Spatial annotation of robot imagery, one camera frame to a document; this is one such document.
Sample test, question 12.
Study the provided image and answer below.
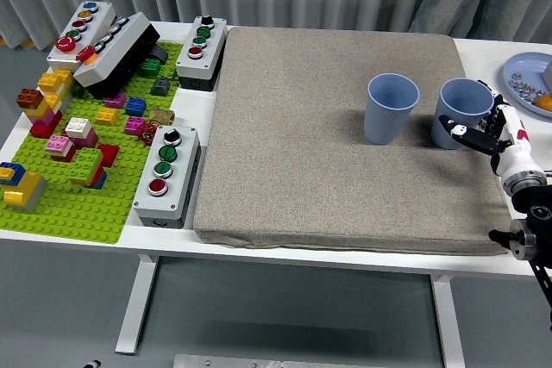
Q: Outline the grey-brown cushion mat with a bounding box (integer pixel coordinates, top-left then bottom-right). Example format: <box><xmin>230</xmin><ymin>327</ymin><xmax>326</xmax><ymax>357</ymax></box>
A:
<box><xmin>192</xmin><ymin>25</ymin><xmax>517</xmax><ymax>256</ymax></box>

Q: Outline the grey five-button control box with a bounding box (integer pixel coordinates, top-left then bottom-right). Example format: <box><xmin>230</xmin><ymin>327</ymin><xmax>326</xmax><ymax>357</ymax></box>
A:
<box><xmin>46</xmin><ymin>0</ymin><xmax>117</xmax><ymax>74</ymax></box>

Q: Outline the brown toy brick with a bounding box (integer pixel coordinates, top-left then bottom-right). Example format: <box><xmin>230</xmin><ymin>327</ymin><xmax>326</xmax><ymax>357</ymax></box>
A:
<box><xmin>16</xmin><ymin>88</ymin><xmax>44</xmax><ymax>109</ymax></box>

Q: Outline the green brick baseplate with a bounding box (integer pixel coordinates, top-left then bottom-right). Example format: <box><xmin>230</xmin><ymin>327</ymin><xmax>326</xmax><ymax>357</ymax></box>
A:
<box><xmin>0</xmin><ymin>41</ymin><xmax>185</xmax><ymax>245</ymax></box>

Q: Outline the brass valve fitting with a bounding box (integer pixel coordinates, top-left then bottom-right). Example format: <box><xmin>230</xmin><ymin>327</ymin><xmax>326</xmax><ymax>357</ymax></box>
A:
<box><xmin>149</xmin><ymin>107</ymin><xmax>176</xmax><ymax>126</ymax></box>

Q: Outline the pink toy brick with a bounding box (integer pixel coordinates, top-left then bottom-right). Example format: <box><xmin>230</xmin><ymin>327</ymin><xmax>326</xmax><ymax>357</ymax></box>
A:
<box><xmin>45</xmin><ymin>134</ymin><xmax>73</xmax><ymax>156</ymax></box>

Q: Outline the grey four-button control box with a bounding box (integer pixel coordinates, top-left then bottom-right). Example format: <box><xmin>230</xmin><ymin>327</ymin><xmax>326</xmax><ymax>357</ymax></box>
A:
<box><xmin>175</xmin><ymin>16</ymin><xmax>229</xmax><ymax>92</ymax></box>
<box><xmin>132</xmin><ymin>125</ymin><xmax>202</xmax><ymax>230</ymax></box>

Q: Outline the white toy brick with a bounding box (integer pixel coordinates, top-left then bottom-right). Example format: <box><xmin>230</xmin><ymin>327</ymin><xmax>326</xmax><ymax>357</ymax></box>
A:
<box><xmin>65</xmin><ymin>117</ymin><xmax>93</xmax><ymax>136</ymax></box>

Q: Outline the blue toy brick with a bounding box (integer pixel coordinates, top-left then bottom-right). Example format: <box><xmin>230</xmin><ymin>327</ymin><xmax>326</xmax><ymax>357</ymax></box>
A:
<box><xmin>124</xmin><ymin>97</ymin><xmax>147</xmax><ymax>117</ymax></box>
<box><xmin>0</xmin><ymin>162</ymin><xmax>26</xmax><ymax>186</ymax></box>

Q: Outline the yellow grey toy brick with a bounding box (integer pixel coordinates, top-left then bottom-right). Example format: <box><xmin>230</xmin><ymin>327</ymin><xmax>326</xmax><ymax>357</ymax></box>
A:
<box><xmin>2</xmin><ymin>171</ymin><xmax>47</xmax><ymax>213</ymax></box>

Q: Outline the white table leg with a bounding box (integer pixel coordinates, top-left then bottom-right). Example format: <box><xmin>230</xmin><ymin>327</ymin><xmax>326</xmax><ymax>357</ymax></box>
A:
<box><xmin>430</xmin><ymin>275</ymin><xmax>467</xmax><ymax>368</ymax></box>
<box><xmin>115</xmin><ymin>254</ymin><xmax>160</xmax><ymax>356</ymax></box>

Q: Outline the dark grey sloped brick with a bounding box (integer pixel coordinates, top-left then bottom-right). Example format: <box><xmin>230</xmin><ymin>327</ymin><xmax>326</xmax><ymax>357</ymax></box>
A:
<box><xmin>150</xmin><ymin>76</ymin><xmax>172</xmax><ymax>97</ymax></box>

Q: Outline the green toy brick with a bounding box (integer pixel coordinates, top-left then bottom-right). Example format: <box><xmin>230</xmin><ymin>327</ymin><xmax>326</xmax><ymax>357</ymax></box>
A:
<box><xmin>68</xmin><ymin>147</ymin><xmax>104</xmax><ymax>184</ymax></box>
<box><xmin>140</xmin><ymin>58</ymin><xmax>163</xmax><ymax>78</ymax></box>

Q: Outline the magenta toy brick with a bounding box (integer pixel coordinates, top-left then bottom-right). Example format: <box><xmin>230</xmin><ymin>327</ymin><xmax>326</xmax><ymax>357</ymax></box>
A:
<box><xmin>104</xmin><ymin>91</ymin><xmax>128</xmax><ymax>109</ymax></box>
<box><xmin>123</xmin><ymin>116</ymin><xmax>146</xmax><ymax>135</ymax></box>
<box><xmin>68</xmin><ymin>128</ymin><xmax>99</xmax><ymax>149</ymax></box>

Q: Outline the red valve handwheel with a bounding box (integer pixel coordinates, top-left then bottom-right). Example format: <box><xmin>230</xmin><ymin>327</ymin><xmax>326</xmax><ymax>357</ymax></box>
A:
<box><xmin>137</xmin><ymin>122</ymin><xmax>160</xmax><ymax>143</ymax></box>

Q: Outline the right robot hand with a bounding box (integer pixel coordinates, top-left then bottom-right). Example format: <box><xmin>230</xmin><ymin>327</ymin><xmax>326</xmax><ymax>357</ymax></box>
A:
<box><xmin>437</xmin><ymin>79</ymin><xmax>540</xmax><ymax>179</ymax></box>

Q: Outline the blue plate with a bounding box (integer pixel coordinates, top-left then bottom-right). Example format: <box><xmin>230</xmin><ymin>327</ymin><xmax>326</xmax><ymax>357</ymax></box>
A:
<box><xmin>503</xmin><ymin>52</ymin><xmax>552</xmax><ymax>118</ymax></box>

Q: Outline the blue ribbed cup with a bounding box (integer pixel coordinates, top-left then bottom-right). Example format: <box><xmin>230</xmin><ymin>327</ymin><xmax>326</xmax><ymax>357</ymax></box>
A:
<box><xmin>362</xmin><ymin>72</ymin><xmax>421</xmax><ymax>146</ymax></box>
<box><xmin>430</xmin><ymin>78</ymin><xmax>496</xmax><ymax>151</ymax></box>

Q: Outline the long grey black control box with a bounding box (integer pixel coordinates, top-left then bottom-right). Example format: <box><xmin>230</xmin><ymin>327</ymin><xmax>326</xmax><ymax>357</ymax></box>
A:
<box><xmin>73</xmin><ymin>12</ymin><xmax>161</xmax><ymax>100</ymax></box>

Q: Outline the red toy brick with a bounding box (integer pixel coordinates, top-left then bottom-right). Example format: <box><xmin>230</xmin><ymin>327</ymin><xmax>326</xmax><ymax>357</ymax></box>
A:
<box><xmin>97</xmin><ymin>144</ymin><xmax>121</xmax><ymax>169</ymax></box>
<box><xmin>29</xmin><ymin>115</ymin><xmax>64</xmax><ymax>140</ymax></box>

